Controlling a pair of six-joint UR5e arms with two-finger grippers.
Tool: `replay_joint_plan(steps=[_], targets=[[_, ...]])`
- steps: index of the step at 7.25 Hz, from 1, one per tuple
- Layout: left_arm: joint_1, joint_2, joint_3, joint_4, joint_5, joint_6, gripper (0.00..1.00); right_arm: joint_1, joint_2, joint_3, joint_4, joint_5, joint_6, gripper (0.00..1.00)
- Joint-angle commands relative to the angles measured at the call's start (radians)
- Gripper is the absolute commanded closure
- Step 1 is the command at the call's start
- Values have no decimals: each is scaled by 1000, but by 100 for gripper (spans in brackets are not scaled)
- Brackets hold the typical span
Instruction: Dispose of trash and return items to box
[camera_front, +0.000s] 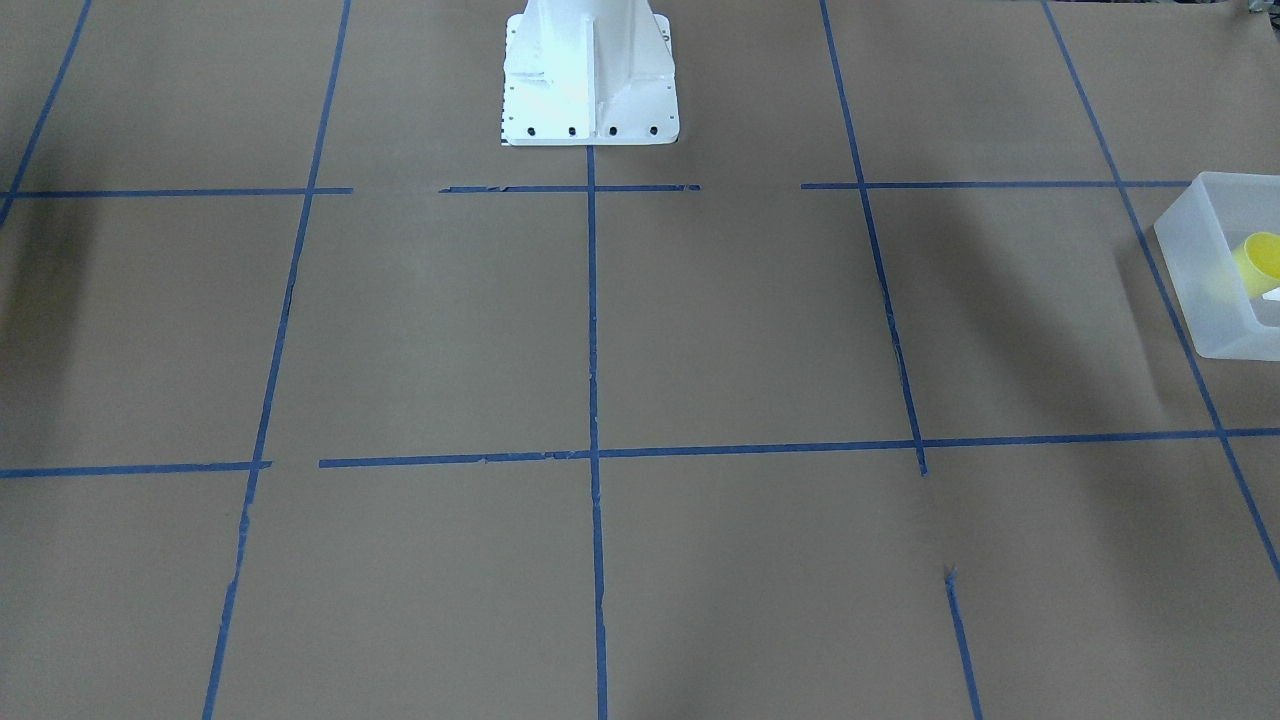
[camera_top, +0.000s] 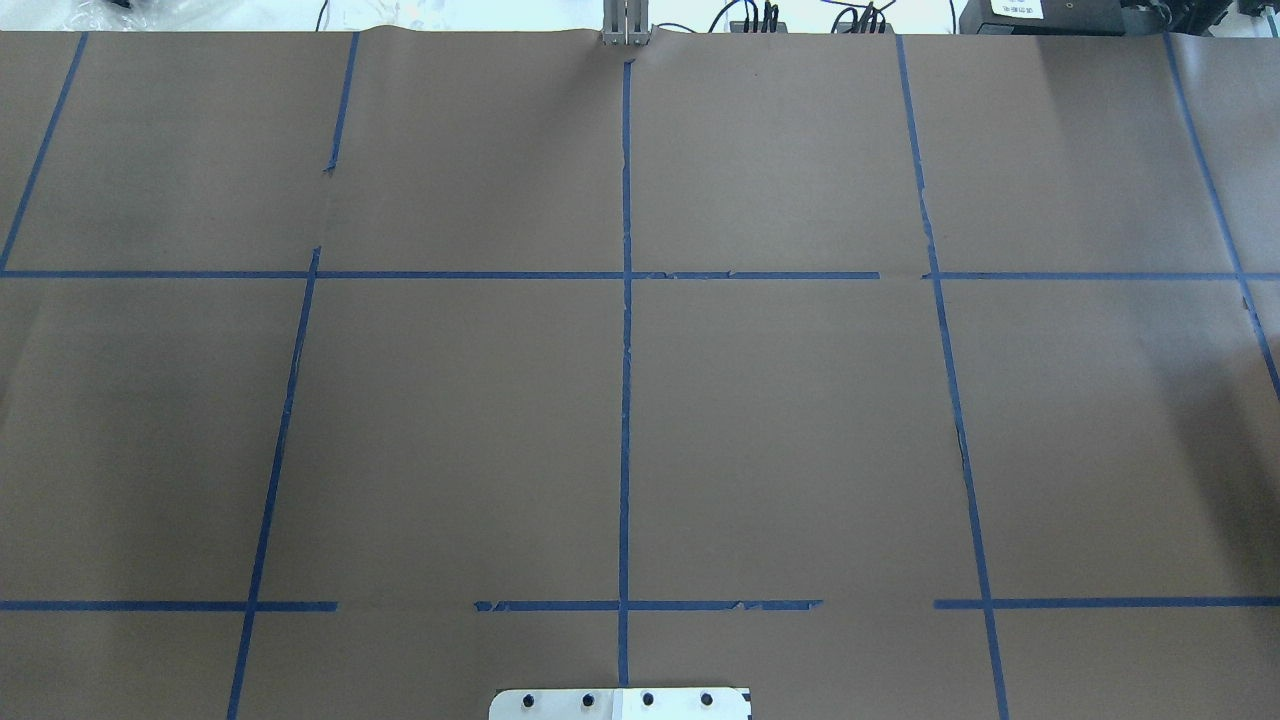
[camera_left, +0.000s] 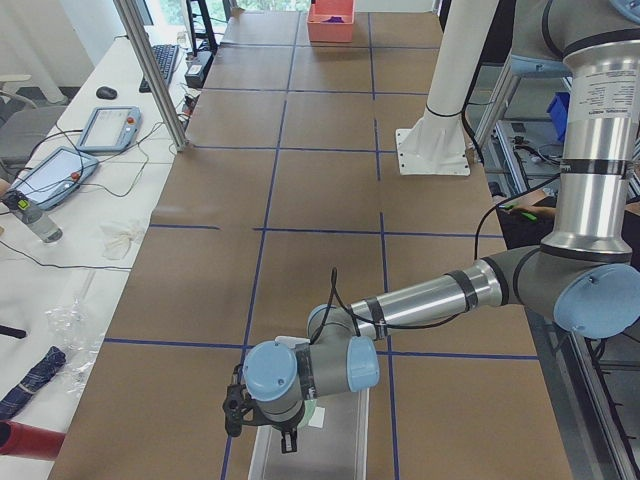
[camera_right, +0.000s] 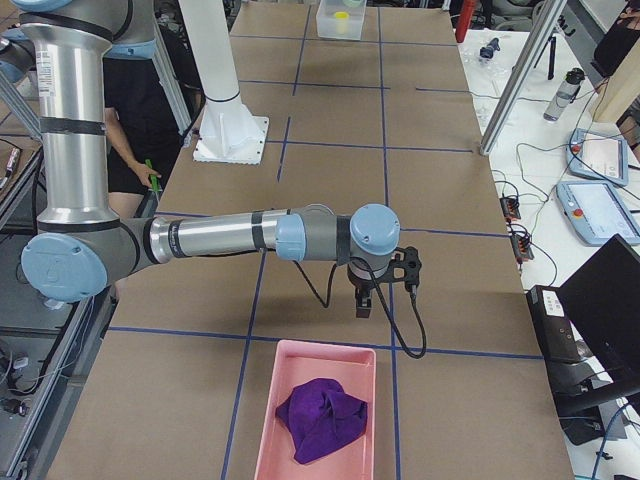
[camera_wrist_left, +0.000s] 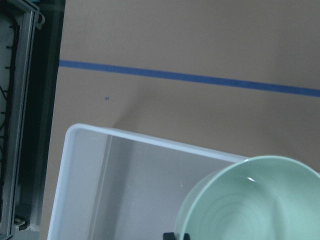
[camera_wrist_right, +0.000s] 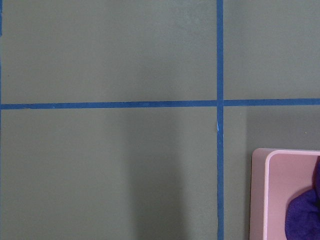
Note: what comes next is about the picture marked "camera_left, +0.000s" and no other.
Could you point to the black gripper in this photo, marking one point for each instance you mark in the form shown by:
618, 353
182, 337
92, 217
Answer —
281, 423

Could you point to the light green bowl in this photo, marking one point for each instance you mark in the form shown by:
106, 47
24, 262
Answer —
314, 414

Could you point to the purple cloth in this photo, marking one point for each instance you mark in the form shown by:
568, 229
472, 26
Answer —
334, 19

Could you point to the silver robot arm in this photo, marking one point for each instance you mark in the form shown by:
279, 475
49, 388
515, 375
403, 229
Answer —
580, 275

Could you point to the translucent plastic box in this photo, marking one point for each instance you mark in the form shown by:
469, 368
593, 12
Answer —
340, 435

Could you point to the small black power box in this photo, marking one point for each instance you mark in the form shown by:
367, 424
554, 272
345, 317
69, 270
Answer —
198, 69

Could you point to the crumpled clear plastic wrap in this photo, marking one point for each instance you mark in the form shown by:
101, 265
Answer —
79, 340

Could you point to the folded blue umbrella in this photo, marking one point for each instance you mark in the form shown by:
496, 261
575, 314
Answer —
35, 379

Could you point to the crumpled white tissue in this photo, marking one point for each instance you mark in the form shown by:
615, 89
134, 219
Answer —
118, 237

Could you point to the red cylinder bottle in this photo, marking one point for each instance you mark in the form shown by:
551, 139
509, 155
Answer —
30, 442

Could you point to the seated person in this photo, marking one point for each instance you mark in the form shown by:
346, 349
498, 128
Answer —
527, 220

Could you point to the clear water bottle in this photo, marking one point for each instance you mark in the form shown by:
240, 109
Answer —
32, 216

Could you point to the teach pendant near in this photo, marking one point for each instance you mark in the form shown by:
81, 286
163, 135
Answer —
58, 176

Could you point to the teach pendant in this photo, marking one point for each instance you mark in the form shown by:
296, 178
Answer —
58, 176
110, 130

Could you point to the teach pendant far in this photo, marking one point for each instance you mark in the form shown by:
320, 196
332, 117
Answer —
110, 130

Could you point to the black computer mouse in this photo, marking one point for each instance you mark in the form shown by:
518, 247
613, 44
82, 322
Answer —
106, 93

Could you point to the black keyboard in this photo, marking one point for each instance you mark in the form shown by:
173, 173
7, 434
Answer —
166, 56

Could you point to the pink plastic bin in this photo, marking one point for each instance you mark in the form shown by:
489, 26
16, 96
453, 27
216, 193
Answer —
331, 32

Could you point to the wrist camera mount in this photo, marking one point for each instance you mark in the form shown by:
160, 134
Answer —
238, 405

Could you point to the white pedestal column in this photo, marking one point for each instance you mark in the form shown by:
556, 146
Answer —
435, 145

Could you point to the aluminium frame post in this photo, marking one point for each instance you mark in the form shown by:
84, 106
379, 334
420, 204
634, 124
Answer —
139, 39

